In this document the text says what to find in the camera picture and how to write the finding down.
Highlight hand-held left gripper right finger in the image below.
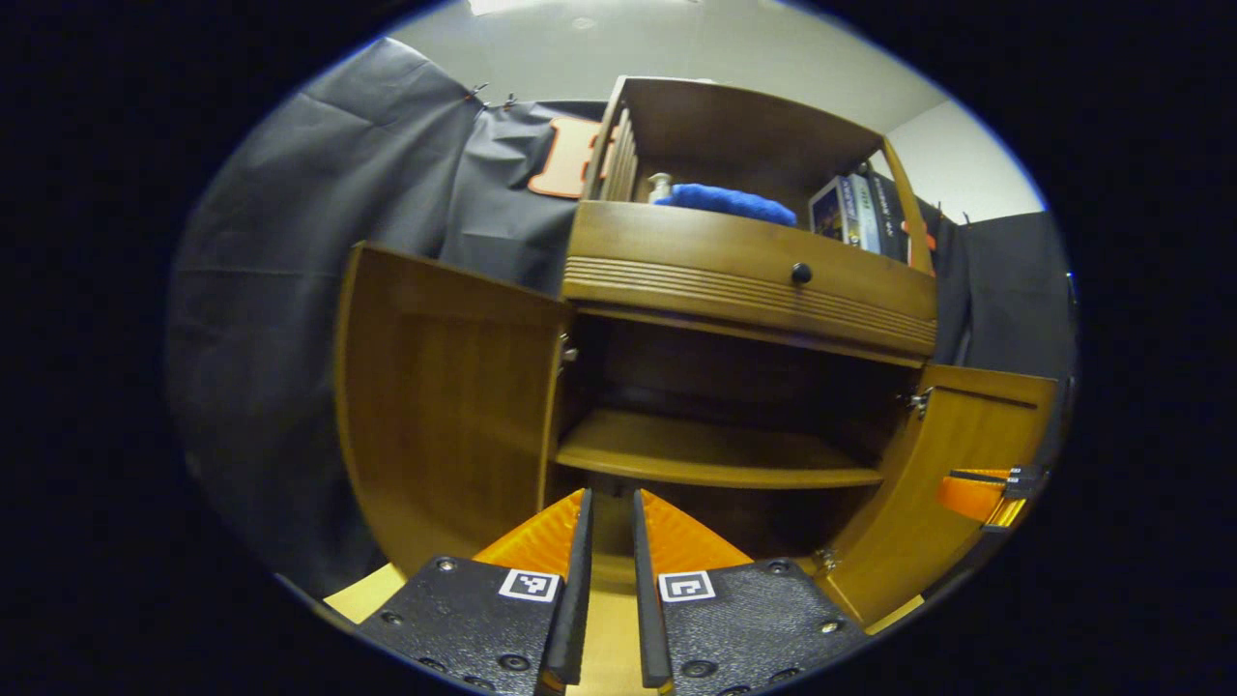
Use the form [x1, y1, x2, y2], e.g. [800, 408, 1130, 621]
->
[633, 488, 869, 696]

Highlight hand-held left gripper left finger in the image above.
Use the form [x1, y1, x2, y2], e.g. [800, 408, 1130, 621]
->
[356, 488, 594, 696]

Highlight wooden shoe cabinet door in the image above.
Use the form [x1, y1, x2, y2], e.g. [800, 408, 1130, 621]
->
[817, 363, 1059, 627]
[333, 242, 573, 579]

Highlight wooden double-door shoe cabinet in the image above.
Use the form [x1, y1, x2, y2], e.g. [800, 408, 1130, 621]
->
[333, 75, 1059, 629]

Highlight wooden inner cabinet shelf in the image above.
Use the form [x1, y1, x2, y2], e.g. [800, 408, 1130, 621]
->
[556, 408, 885, 490]

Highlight wooden ribbed cabinet drawer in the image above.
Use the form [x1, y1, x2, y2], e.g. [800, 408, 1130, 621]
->
[562, 200, 938, 368]

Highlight orange book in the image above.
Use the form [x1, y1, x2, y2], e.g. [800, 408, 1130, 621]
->
[901, 220, 936, 276]

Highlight black book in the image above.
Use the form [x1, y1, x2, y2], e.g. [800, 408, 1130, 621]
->
[865, 172, 914, 264]

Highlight white blue book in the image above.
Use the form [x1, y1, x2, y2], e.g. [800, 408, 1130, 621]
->
[839, 174, 882, 254]

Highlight dark purple book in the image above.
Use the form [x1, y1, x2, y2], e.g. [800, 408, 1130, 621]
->
[810, 177, 851, 243]

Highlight blue towel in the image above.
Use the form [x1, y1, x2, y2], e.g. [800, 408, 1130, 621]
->
[655, 183, 799, 228]

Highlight black backdrop cloth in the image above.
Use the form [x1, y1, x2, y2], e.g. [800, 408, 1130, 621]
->
[166, 39, 1079, 600]

